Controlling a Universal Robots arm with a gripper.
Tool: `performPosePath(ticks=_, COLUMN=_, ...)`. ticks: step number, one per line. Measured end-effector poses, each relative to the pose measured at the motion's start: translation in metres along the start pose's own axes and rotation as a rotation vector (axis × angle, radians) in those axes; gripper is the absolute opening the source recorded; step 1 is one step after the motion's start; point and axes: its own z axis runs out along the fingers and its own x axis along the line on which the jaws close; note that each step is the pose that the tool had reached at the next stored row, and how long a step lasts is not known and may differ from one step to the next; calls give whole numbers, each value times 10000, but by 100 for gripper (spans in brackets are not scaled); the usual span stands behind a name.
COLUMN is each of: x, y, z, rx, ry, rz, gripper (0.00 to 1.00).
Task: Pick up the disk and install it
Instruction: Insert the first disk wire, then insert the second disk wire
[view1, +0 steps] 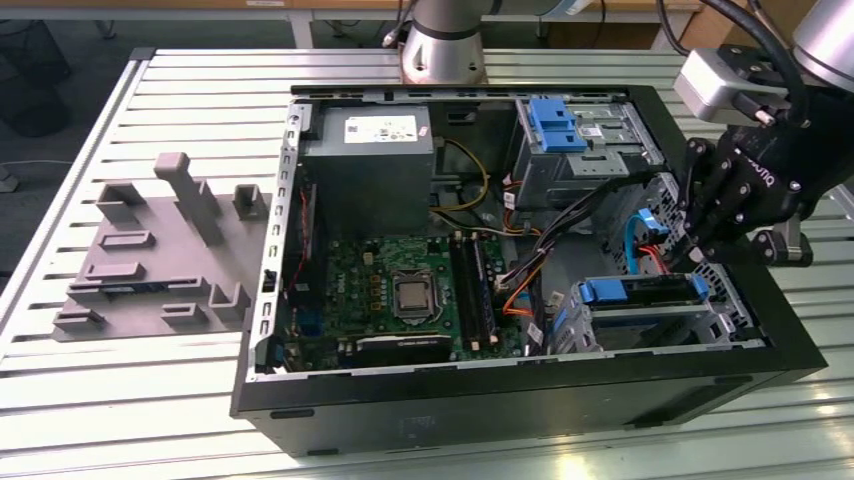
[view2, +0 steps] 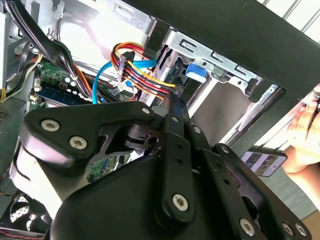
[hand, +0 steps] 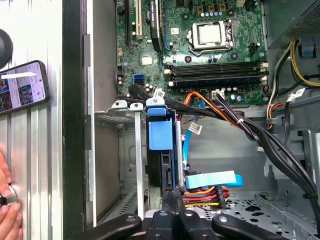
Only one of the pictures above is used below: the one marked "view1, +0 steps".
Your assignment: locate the metal optical drive cage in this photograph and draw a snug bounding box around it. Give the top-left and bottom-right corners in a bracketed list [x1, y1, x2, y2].
[513, 97, 666, 211]

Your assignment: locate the orange flat wire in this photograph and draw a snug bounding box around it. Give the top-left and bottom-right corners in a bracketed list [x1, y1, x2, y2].
[501, 287, 536, 317]

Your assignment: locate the black PC case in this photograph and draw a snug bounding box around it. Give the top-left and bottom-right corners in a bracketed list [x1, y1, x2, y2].
[230, 83, 829, 457]

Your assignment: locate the black CPU socket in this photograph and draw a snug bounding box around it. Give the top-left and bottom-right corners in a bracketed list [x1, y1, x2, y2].
[388, 268, 444, 322]

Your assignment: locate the black mesh bin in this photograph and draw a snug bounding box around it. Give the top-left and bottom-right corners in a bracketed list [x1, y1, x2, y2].
[0, 19, 74, 137]

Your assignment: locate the black RAM stick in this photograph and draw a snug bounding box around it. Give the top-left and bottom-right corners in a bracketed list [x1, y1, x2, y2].
[466, 232, 501, 347]

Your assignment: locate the black cable bundle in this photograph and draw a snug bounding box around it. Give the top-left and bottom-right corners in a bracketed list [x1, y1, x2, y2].
[533, 172, 654, 261]

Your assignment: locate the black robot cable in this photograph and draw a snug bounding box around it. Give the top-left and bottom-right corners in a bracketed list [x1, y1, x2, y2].
[700, 0, 813, 121]

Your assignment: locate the light blue data wire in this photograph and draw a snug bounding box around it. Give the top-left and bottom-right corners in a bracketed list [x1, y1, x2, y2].
[626, 208, 670, 276]

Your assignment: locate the orange wire black connector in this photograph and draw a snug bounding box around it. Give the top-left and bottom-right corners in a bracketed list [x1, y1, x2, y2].
[637, 243, 689, 275]

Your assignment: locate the black graphics card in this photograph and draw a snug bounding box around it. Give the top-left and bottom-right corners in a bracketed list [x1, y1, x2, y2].
[352, 333, 456, 370]

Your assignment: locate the grey parts rack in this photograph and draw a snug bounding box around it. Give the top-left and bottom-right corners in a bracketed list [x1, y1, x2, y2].
[53, 151, 275, 346]

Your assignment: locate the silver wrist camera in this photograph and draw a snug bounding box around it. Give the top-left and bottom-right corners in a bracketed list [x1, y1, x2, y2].
[673, 48, 793, 124]

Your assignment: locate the yellow wire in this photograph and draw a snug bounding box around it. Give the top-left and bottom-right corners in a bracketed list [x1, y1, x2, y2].
[430, 138, 493, 214]

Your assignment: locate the blue plastic drive latch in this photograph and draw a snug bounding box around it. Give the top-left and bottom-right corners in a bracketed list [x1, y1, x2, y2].
[530, 98, 590, 154]

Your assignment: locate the green motherboard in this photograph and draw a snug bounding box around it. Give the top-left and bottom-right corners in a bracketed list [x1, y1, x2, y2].
[286, 234, 536, 374]

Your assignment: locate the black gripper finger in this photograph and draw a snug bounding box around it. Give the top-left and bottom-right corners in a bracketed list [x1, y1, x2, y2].
[670, 224, 780, 274]
[680, 137, 746, 246]

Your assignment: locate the grey power supply unit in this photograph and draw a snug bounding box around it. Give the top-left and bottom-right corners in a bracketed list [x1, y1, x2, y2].
[303, 104, 440, 239]

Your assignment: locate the wooden desk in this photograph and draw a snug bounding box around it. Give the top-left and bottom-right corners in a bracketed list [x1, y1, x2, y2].
[544, 0, 709, 51]

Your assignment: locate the wooden cabinet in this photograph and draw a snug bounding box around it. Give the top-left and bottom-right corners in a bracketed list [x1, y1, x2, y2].
[680, 0, 823, 51]

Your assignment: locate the silver CPU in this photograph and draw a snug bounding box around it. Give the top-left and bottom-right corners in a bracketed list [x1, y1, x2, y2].
[394, 282, 436, 311]

